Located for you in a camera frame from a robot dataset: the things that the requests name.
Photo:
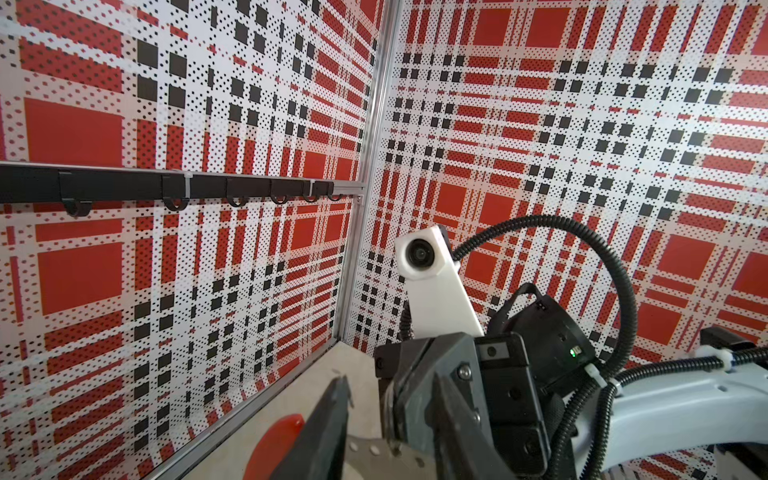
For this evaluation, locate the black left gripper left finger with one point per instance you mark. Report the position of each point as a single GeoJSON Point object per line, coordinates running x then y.
{"type": "Point", "coordinates": [319, 450]}

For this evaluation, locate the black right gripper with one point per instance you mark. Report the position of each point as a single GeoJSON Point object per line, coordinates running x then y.
{"type": "Point", "coordinates": [513, 380]}

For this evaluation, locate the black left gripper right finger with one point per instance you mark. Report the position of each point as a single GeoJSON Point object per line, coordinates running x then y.
{"type": "Point", "coordinates": [461, 449]}

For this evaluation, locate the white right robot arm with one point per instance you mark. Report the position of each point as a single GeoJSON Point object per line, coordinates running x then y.
{"type": "Point", "coordinates": [717, 398]}

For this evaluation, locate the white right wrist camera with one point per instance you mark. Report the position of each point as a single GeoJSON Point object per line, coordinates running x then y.
{"type": "Point", "coordinates": [438, 302]}

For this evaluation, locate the black hook rail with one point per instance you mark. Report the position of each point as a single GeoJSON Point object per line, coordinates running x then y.
{"type": "Point", "coordinates": [77, 189]}

